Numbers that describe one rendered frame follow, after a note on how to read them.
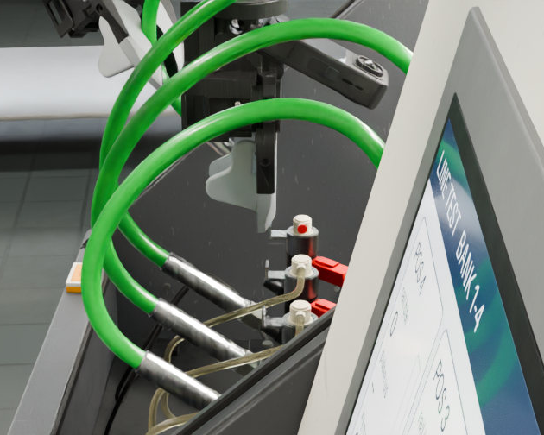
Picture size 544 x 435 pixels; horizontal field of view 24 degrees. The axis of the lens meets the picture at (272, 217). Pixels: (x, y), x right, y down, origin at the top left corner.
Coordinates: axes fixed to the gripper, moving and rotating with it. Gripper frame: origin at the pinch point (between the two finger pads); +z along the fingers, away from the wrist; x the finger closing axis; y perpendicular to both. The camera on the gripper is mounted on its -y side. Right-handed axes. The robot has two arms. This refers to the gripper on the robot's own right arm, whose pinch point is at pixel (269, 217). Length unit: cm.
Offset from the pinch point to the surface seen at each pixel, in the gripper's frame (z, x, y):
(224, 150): -2.2, -10.3, 4.6
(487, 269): -28, 65, -9
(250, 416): -2.4, 35.0, 0.1
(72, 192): 113, -269, 72
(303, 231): 0.7, 1.4, -3.0
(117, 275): -2.6, 16.7, 10.9
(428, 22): -28.0, 37.3, -9.3
